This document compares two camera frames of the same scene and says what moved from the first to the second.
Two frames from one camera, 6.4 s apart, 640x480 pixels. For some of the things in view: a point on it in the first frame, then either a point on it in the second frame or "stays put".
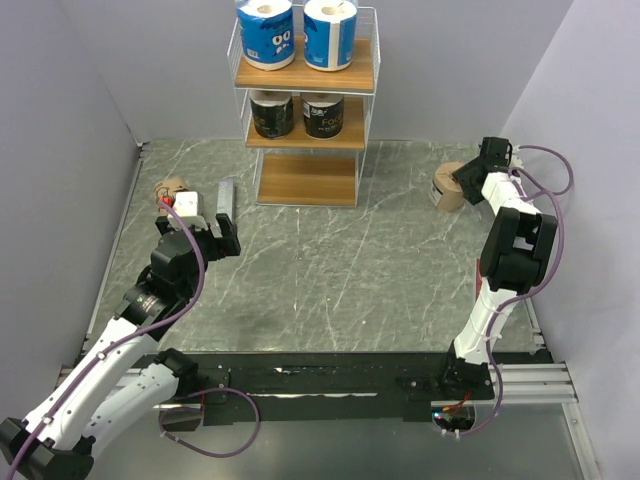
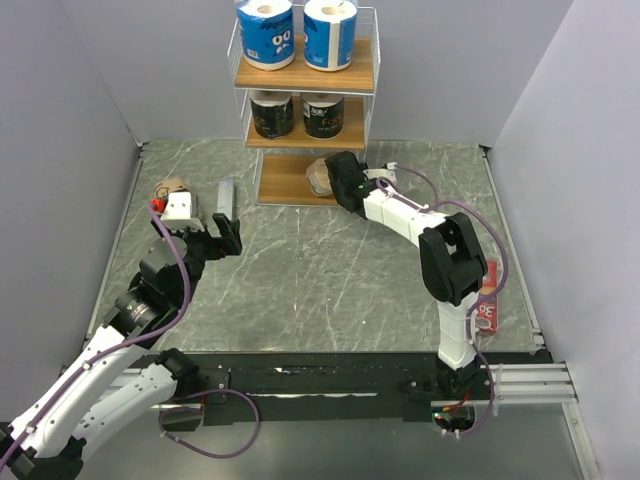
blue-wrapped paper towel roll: x=329 y=34 stays put
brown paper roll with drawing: x=165 y=191 stays put
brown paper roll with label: x=444 y=191 → x=318 y=178
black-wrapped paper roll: x=323 y=114 stays put
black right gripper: x=463 y=174 → x=360 y=167
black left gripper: x=228 y=242 stays put
